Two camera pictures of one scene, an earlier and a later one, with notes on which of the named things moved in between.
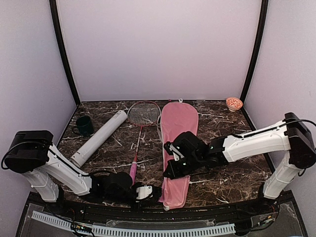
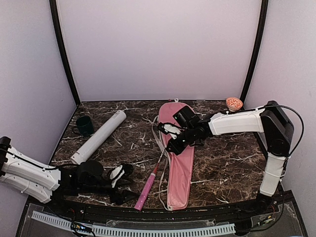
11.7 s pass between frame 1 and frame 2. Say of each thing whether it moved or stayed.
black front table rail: stayed
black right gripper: moved
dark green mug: stayed
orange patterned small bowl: stayed
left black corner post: stayed
